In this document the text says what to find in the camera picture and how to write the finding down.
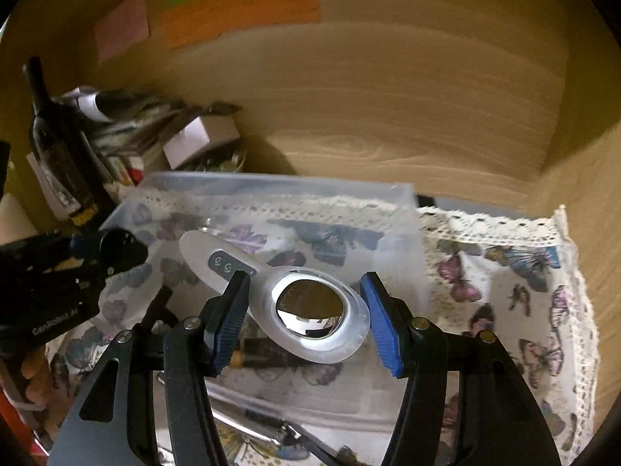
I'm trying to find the white hand mirror with buttons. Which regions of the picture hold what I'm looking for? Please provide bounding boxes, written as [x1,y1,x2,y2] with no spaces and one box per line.
[179,230,372,365]

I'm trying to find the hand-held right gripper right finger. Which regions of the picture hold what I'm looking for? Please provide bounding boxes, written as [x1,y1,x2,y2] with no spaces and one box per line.
[360,272,566,466]

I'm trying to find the orange paper sheet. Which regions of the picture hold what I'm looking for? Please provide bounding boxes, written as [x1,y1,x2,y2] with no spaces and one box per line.
[159,0,322,50]

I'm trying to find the glass jar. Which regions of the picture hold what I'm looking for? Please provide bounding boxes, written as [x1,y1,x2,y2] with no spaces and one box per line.
[193,148,248,174]

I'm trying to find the person's left hand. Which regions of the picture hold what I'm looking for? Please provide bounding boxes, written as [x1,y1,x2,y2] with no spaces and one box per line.
[20,349,52,430]

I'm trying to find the pink paper sheet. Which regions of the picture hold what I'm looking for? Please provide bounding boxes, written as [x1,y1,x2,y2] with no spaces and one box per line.
[94,0,149,63]

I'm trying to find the small white cardboard box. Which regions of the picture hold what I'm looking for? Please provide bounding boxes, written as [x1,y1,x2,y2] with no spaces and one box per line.
[162,115,243,170]

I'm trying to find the dark wine bottle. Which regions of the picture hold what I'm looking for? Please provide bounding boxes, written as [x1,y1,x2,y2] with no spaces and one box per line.
[23,56,116,228]

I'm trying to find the clear plastic storage box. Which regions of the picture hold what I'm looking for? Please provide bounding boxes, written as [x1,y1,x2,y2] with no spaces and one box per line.
[99,171,430,466]

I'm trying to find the butterfly printed lace cloth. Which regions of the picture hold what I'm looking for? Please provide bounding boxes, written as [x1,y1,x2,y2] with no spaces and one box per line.
[46,188,597,466]

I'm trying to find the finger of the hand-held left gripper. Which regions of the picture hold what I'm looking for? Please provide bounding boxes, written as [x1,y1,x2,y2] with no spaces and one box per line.
[70,227,149,283]

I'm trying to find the metal tongs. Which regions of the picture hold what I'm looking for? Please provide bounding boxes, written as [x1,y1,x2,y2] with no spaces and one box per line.
[213,404,352,466]

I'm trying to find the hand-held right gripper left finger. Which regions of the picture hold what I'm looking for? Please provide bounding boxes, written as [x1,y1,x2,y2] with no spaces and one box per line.
[46,269,252,466]

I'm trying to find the pile of papers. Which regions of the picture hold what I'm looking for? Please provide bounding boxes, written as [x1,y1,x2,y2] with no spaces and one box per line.
[52,86,242,157]

